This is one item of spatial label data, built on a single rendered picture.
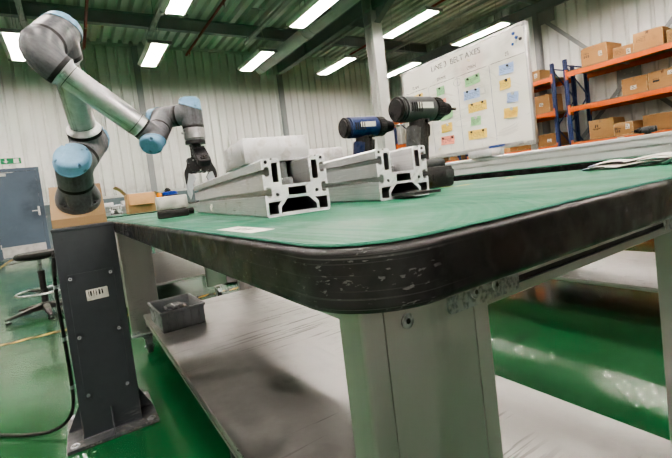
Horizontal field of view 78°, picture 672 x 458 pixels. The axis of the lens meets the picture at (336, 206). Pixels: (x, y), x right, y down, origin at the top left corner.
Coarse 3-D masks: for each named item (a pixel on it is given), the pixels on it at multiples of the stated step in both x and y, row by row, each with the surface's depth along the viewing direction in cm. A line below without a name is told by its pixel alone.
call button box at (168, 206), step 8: (160, 200) 112; (168, 200) 113; (176, 200) 114; (184, 200) 115; (160, 208) 112; (168, 208) 113; (176, 208) 114; (184, 208) 115; (192, 208) 119; (160, 216) 112; (168, 216) 113; (176, 216) 114
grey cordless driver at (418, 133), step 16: (400, 96) 95; (416, 96) 97; (400, 112) 93; (416, 112) 94; (432, 112) 97; (448, 112) 102; (416, 128) 96; (416, 144) 96; (432, 160) 96; (432, 176) 95; (448, 176) 98
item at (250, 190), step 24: (240, 168) 71; (264, 168) 61; (288, 168) 70; (312, 168) 64; (216, 192) 95; (240, 192) 73; (264, 192) 63; (288, 192) 60; (312, 192) 62; (264, 216) 61
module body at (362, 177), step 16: (336, 160) 80; (352, 160) 74; (368, 160) 71; (384, 160) 69; (400, 160) 73; (416, 160) 71; (336, 176) 81; (352, 176) 75; (368, 176) 70; (384, 176) 68; (400, 176) 72; (416, 176) 70; (336, 192) 82; (352, 192) 76; (368, 192) 70; (384, 192) 69
